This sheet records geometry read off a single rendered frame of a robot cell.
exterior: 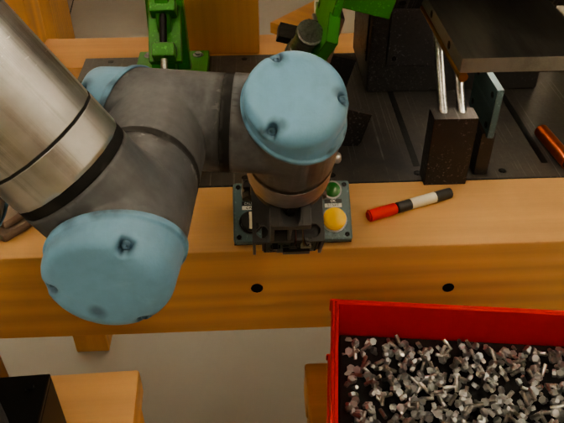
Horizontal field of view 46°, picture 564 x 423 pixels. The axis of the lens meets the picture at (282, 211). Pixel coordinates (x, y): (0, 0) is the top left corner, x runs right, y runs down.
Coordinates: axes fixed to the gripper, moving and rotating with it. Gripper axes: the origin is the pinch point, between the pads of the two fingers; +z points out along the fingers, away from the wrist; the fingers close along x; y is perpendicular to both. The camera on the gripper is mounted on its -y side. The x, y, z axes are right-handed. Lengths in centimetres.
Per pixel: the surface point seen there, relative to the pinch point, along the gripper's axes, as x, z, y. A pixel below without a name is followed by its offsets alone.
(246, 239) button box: -4.4, 4.9, 2.1
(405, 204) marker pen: 16.9, 8.5, -3.0
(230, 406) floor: -11, 103, 21
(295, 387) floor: 6, 106, 17
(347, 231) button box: 8.3, 4.9, 1.4
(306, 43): 4.4, 4.0, -24.8
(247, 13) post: -4, 35, -50
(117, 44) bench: -30, 45, -50
